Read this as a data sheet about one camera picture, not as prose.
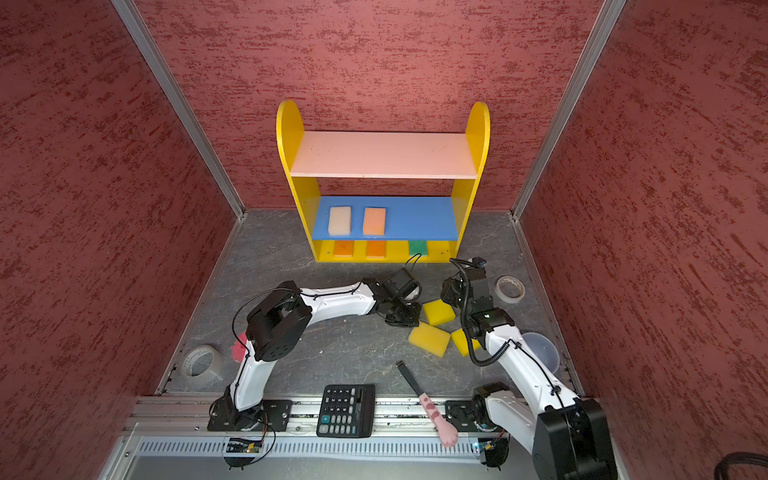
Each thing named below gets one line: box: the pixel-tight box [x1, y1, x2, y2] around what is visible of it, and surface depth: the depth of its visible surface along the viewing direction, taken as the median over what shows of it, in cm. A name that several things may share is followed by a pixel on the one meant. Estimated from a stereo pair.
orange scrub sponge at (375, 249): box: [366, 240, 386, 259], surface depth 109 cm
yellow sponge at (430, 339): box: [408, 322, 451, 358], surface depth 87 cm
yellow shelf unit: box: [276, 100, 491, 263], surface depth 88 cm
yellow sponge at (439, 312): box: [423, 299, 456, 325], surface depth 92 cm
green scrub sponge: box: [410, 240, 427, 256], surface depth 109 cm
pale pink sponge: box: [328, 206, 351, 236], surface depth 98 cm
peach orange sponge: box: [362, 207, 387, 236], surface depth 97 cm
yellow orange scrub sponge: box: [334, 240, 354, 257], surface depth 109 cm
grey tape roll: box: [181, 344, 224, 388], surface depth 82 cm
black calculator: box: [316, 384, 376, 438], surface depth 74 cm
